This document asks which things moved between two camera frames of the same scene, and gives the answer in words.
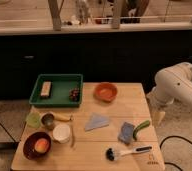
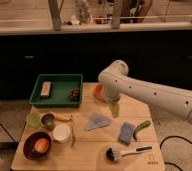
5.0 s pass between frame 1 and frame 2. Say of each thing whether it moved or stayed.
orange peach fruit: stayed
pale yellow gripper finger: moved
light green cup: stayed
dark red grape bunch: stayed
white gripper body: moved
